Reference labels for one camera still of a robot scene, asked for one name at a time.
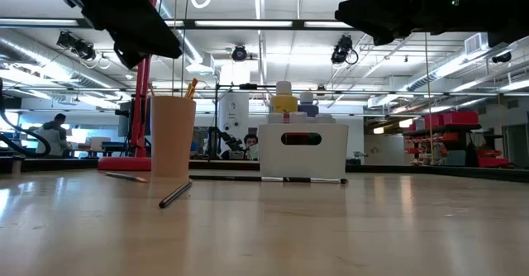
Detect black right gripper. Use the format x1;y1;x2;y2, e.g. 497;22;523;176
335;0;509;46

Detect teal paint bottle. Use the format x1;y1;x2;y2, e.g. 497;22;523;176
309;112;336;146

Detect large dark blue paint bottle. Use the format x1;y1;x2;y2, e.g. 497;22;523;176
298;90;321;118

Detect large yellow paint bottle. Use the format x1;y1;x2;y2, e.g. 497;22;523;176
269;80;299;115

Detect red-brown paint bottle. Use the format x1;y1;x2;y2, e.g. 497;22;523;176
284;111;310;146

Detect red desk lamp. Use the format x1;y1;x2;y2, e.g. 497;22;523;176
97;0;164;172

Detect black ceiling spotlights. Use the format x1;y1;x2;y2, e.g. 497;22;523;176
55;30;98;61

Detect dark grey monitor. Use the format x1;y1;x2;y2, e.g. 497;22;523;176
114;99;136;139

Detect peach plastic cup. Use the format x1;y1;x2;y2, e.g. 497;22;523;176
150;95;198;178

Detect white cylindrical tank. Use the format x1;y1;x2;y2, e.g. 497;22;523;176
217;92;250;151

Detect red storage bins rack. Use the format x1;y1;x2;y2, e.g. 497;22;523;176
403;109;512;169

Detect person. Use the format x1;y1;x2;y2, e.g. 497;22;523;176
241;133;261;161
35;112;69;158

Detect black stand with machine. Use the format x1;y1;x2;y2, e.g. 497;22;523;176
205;82;278;160

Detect thin brush tan tip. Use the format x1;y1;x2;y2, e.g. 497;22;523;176
104;171;148;183

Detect white plastic bin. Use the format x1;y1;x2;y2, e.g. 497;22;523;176
258;122;350;181

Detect black ceiling camera with cable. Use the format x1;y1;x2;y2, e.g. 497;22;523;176
330;34;360;67

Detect black dome ceiling camera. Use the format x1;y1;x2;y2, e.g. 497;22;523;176
231;45;248;63

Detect small black ceiling camera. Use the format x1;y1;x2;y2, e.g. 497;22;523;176
490;50;513;64

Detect black corrugated hose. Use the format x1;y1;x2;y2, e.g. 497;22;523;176
0;114;51;159

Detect small grey post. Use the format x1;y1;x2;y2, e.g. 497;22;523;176
11;155;25;176

